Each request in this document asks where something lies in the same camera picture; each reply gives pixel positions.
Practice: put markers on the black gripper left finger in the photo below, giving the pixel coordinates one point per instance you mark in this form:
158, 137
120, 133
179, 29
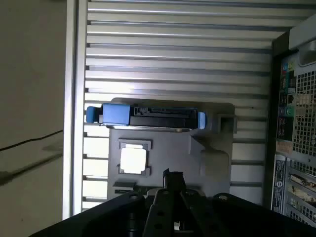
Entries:
98, 217

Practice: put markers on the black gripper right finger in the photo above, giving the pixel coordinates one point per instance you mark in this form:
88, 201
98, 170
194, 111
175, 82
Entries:
247, 217

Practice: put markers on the hard disk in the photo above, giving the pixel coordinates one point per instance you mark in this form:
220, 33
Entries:
160, 121

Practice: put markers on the green RAM stick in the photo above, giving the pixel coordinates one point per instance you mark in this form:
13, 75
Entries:
139, 189

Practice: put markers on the silver CPU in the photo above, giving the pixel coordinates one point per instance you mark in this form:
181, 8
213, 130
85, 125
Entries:
133, 160

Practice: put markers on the grey plastic parts rack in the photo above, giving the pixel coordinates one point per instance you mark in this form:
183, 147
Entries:
172, 148

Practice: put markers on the black and grey PC case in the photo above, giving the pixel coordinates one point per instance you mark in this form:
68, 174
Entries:
303, 111

